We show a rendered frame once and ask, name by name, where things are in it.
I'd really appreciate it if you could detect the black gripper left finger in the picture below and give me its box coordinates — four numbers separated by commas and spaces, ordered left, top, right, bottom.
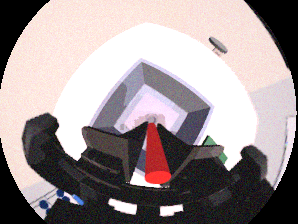
81, 121, 149, 183

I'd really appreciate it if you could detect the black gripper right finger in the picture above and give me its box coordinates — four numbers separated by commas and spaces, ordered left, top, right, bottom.
157, 124, 225, 188

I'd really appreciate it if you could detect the pale pink square plate with hole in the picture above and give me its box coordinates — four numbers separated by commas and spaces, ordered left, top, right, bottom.
125, 92, 178, 129

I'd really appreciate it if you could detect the red peg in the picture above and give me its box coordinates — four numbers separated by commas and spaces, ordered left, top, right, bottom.
145, 123, 172, 185

